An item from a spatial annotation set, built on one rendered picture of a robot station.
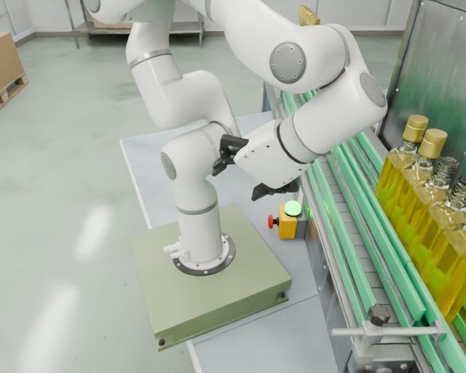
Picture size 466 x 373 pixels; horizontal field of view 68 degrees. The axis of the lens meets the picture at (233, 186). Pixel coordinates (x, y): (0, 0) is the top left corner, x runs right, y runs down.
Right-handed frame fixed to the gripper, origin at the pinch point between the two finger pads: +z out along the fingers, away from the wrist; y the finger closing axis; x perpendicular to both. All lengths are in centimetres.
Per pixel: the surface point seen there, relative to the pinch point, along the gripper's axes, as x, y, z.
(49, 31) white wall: -438, 182, 453
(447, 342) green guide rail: 19.1, -32.2, -17.2
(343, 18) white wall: -559, -197, 156
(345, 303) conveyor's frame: 12.3, -28.7, -1.4
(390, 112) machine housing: -56, -46, -3
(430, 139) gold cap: -11.3, -21.9, -24.3
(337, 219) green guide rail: -3.8, -24.1, -2.6
